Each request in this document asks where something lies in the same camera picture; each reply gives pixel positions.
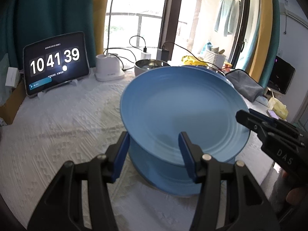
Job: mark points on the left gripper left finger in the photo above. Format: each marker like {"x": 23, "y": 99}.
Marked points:
{"x": 116, "y": 154}

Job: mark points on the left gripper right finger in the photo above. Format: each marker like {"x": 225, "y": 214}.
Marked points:
{"x": 192, "y": 156}

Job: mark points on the light blue plate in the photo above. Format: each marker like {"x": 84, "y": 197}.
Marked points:
{"x": 158, "y": 105}

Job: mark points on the pink steel bowl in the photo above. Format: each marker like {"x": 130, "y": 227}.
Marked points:
{"x": 144, "y": 65}

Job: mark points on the large blue bowl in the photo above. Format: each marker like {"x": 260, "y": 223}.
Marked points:
{"x": 203, "y": 68}

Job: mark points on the person right hand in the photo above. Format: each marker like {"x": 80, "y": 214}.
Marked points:
{"x": 296, "y": 196}

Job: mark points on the yellow tissue pack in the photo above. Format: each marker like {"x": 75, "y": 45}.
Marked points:
{"x": 278, "y": 107}

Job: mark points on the smartphone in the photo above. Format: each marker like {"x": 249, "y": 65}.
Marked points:
{"x": 272, "y": 114}

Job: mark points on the grey folded towel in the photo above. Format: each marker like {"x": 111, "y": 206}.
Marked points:
{"x": 245, "y": 85}

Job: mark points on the black monitor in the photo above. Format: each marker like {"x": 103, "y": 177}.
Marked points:
{"x": 281, "y": 75}

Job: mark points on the yellow snack bag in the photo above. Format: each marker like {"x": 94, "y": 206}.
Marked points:
{"x": 190, "y": 60}

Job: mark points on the white plastic basket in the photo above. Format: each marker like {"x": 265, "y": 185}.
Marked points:
{"x": 213, "y": 58}

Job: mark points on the black power adapter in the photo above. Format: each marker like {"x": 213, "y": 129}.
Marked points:
{"x": 163, "y": 54}

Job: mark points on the white charger plug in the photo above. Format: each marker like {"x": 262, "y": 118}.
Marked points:
{"x": 145, "y": 55}

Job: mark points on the tablet showing clock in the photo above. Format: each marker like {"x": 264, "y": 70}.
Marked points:
{"x": 52, "y": 62}

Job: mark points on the cardboard box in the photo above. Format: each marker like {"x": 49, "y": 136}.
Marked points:
{"x": 11, "y": 106}

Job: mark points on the yellow right curtain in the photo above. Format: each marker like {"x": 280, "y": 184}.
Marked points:
{"x": 264, "y": 36}

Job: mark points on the yellow curtain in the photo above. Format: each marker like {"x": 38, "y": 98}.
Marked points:
{"x": 264, "y": 36}
{"x": 99, "y": 14}

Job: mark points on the small white box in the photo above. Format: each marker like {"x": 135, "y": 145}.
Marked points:
{"x": 13, "y": 77}

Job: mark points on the hanging light blue towel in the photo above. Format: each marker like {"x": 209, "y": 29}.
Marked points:
{"x": 227, "y": 17}

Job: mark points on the yellow left curtain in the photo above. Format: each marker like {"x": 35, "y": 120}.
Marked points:
{"x": 99, "y": 14}

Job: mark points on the teal left curtain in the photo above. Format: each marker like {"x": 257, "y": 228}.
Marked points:
{"x": 24, "y": 22}

